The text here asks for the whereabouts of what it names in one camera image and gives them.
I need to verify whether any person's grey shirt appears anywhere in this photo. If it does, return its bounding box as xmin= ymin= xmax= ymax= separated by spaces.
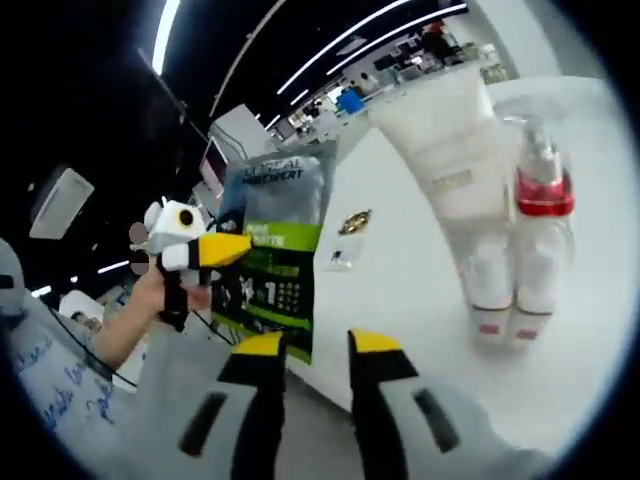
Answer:
xmin=0 ymin=238 xmax=166 ymax=480

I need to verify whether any white skincare tube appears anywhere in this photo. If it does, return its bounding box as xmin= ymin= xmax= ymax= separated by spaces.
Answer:
xmin=368 ymin=64 xmax=519 ymax=347

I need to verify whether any ceiling light strip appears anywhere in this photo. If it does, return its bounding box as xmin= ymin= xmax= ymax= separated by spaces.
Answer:
xmin=277 ymin=0 xmax=401 ymax=95
xmin=327 ymin=2 xmax=469 ymax=77

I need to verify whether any person's left hand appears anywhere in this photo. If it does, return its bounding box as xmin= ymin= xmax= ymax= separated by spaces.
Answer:
xmin=130 ymin=271 xmax=212 ymax=327

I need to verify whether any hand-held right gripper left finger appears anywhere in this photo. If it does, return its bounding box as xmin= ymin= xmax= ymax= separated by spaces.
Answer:
xmin=144 ymin=333 xmax=289 ymax=480

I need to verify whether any white ceiling unit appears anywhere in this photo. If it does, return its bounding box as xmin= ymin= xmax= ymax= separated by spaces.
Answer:
xmin=28 ymin=167 xmax=96 ymax=240

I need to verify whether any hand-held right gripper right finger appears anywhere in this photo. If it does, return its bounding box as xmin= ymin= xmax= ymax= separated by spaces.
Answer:
xmin=348 ymin=328 xmax=551 ymax=480

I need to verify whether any red-collared skincare pump bottle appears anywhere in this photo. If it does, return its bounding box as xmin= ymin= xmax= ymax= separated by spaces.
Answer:
xmin=494 ymin=94 xmax=577 ymax=344

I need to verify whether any small silver skincare sachet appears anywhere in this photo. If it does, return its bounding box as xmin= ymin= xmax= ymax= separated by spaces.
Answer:
xmin=321 ymin=236 xmax=365 ymax=272

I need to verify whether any blue water jug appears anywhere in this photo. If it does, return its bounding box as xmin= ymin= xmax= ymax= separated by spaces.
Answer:
xmin=335 ymin=88 xmax=363 ymax=116

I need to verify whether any small clear-capped skincare bottle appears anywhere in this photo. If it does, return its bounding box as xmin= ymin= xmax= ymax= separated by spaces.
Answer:
xmin=552 ymin=217 xmax=577 ymax=284

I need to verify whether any black green skincare sachet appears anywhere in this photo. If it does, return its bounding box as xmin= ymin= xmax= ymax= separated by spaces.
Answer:
xmin=209 ymin=153 xmax=337 ymax=365

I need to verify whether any gold foil skincare sachet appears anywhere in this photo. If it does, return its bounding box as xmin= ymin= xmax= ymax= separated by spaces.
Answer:
xmin=337 ymin=208 xmax=374 ymax=236

